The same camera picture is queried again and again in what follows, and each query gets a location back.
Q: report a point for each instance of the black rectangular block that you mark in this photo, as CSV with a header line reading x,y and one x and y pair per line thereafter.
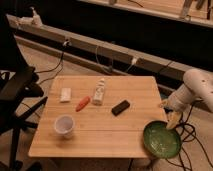
x,y
119,108

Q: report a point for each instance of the green glass plate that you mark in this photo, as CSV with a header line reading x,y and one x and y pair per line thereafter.
x,y
160,142

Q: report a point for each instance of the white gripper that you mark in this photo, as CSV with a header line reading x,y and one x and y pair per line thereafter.
x,y
177,101

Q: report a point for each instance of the orange carrot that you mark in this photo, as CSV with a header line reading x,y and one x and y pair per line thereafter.
x,y
82,103

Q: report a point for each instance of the black office chair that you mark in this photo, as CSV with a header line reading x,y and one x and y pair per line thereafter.
x,y
18,81

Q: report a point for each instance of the wooden table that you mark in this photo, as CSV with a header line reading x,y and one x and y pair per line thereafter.
x,y
97,132

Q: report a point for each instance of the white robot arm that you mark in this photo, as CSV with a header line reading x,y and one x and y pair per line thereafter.
x,y
196,84

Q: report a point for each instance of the white soap bar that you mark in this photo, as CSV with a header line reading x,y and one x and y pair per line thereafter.
x,y
65,95

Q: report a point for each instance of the white tube bottle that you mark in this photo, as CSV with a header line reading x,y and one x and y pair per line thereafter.
x,y
99,92

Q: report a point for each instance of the grey metal rail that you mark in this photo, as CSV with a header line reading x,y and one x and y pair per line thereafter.
x,y
87,51

